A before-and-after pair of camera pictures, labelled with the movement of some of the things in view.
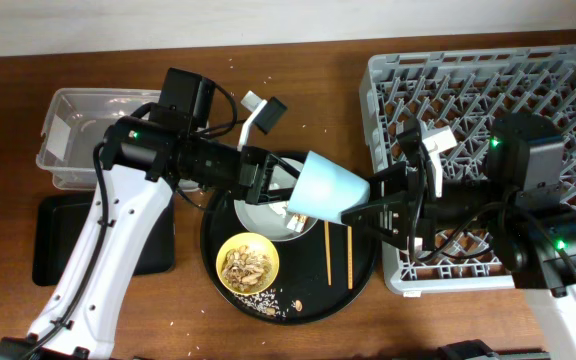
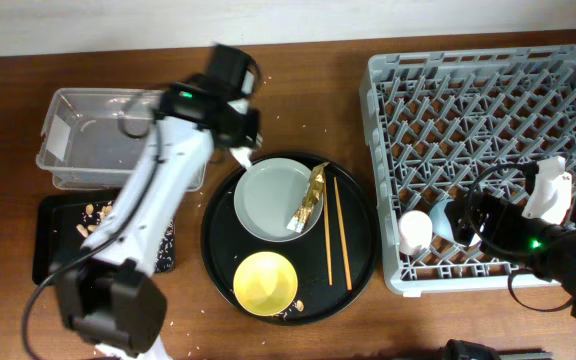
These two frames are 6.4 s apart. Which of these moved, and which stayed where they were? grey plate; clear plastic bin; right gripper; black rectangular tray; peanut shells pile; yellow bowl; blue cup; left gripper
Moved: right gripper; peanut shells pile; yellow bowl; left gripper; blue cup
Stayed: clear plastic bin; grey plate; black rectangular tray
